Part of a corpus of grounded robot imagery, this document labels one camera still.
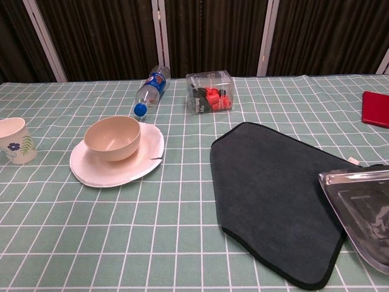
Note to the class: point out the white floral cup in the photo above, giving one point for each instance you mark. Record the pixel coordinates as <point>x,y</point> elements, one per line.
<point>16,143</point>

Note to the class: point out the beige bowl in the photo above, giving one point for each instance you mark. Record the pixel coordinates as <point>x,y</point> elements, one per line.
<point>114,140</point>

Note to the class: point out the white paper plate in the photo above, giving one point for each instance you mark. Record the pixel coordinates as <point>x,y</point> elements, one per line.
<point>146,164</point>

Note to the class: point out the clear box with red caps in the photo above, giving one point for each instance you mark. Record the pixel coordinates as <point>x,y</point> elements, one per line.
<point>210,95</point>

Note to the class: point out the clear plastic bottle blue cap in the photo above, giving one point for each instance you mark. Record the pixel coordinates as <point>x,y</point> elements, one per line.
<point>151,88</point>

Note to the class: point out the dark green cloth mat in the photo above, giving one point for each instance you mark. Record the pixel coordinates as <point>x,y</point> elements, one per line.
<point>273,194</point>

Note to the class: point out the green checkered tablecloth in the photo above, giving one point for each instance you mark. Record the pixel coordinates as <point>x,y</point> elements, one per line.
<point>121,231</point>

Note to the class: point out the dark folding screen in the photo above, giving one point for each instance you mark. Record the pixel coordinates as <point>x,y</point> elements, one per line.
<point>212,33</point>

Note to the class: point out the clear plastic tray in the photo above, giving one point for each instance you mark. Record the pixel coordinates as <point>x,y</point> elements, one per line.
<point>361,207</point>

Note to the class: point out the red flat book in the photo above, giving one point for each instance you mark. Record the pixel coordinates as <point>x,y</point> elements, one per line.
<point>377,108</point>

